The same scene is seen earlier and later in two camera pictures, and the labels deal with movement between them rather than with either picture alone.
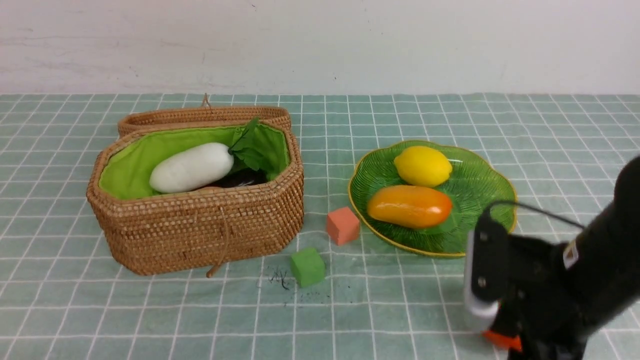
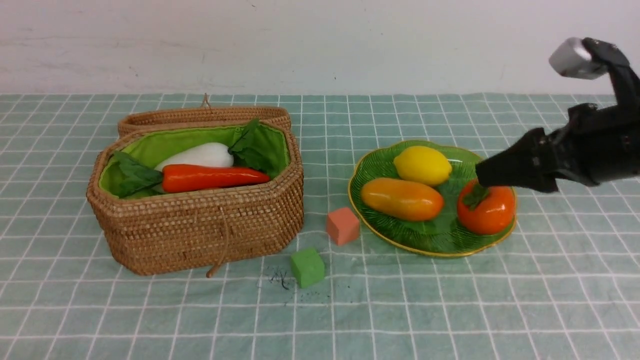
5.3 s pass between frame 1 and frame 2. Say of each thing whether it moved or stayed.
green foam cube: stayed
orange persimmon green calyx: moved
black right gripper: moved
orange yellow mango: moved
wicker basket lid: stayed
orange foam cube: stayed
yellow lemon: stayed
